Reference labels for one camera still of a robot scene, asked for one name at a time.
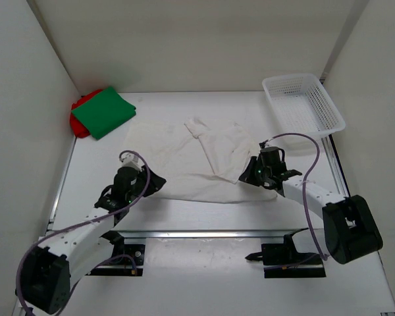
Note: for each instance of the red t shirt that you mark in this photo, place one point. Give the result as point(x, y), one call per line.
point(79, 130)

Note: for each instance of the green t shirt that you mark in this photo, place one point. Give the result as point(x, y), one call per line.
point(104, 112)

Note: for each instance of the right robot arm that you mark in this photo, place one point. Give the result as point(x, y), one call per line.
point(349, 227)

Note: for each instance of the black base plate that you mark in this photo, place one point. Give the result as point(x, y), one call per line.
point(283, 260)
point(127, 258)

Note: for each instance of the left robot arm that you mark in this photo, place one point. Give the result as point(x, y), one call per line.
point(50, 270)

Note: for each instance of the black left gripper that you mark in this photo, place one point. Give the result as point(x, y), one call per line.
point(156, 182)

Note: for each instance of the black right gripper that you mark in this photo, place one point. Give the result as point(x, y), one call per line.
point(248, 176)

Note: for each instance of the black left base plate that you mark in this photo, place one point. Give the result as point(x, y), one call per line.
point(127, 258)

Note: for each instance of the white cloth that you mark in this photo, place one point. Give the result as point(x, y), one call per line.
point(201, 159)

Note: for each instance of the aluminium rail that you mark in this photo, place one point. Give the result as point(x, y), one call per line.
point(203, 234)

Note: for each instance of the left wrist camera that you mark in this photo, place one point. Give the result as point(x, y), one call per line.
point(129, 160)

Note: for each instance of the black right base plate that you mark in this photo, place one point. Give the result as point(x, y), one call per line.
point(283, 260)

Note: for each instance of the white plastic basket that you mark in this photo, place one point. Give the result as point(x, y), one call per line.
point(300, 104)

